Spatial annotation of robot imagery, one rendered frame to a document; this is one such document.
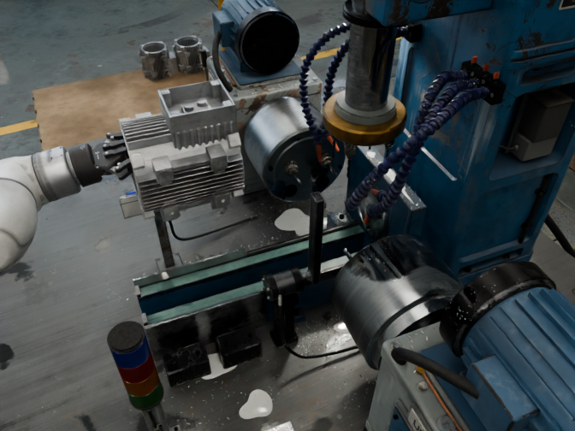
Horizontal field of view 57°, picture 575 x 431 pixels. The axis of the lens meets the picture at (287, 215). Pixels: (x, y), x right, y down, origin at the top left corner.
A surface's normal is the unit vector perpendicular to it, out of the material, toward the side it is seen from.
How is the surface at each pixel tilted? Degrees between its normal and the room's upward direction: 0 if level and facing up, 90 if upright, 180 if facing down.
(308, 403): 0
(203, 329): 90
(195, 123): 91
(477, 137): 90
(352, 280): 54
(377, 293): 40
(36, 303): 0
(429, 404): 0
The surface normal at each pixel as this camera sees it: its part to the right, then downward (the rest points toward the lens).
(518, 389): 0.00, -0.73
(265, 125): -0.59, -0.40
